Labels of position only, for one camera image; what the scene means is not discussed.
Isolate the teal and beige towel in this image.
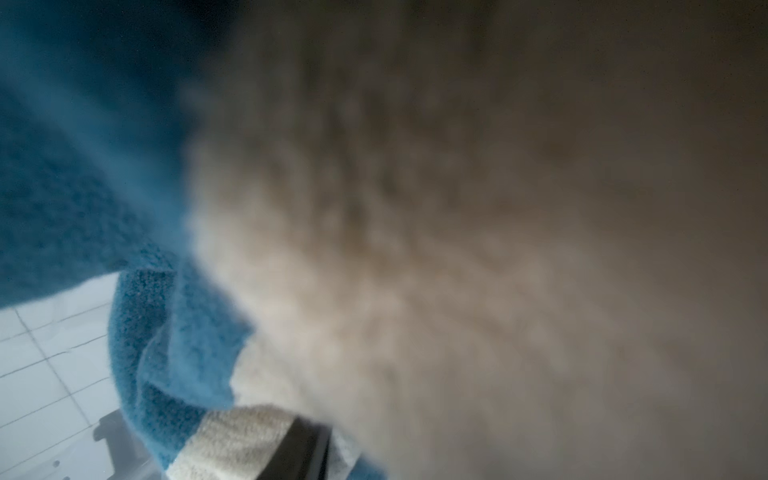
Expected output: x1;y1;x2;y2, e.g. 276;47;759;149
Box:
1;1;767;479

